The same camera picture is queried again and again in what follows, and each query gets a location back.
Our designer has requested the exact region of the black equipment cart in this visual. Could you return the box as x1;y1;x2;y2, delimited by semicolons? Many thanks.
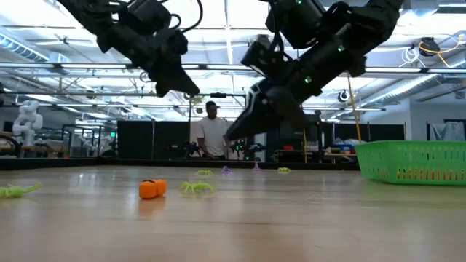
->
266;119;331;164

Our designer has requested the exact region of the person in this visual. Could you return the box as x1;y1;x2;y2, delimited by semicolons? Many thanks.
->
196;100;231;161

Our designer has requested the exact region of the yellow cable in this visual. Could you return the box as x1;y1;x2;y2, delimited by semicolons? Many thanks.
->
345;72;363;143

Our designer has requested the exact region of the green plastic basket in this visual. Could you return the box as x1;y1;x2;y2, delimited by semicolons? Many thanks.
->
354;140;466;187

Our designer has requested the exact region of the black partition panel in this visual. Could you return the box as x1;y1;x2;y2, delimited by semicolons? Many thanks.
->
116;120;154;160
154;120;191;160
333;122;407;142

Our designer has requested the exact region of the white humanoid robot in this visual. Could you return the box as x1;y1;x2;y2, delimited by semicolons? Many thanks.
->
12;100;44;146

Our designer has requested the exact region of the grey hanging cloth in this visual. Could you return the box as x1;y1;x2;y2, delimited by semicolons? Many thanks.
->
426;119;466;142

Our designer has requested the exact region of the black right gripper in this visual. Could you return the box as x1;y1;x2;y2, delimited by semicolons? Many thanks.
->
224;78;309;141

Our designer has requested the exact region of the pale curtain backdrop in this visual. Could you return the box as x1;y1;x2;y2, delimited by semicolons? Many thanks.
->
189;118;248;160

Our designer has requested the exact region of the black metal gantry frame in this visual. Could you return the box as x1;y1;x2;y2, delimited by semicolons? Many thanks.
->
187;92;248;162

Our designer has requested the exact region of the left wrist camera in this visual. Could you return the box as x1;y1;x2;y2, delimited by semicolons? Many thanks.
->
122;0;173;36

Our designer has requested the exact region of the white square pillar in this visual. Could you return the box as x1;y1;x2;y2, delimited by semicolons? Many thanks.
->
253;131;267;163

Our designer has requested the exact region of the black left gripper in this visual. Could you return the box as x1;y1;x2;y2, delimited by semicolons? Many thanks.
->
105;23;200;98

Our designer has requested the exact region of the long ceiling light bar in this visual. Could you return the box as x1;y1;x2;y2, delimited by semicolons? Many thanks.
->
0;63;466;74

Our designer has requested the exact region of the black curved hose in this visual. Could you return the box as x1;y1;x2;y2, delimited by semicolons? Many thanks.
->
0;131;23;158

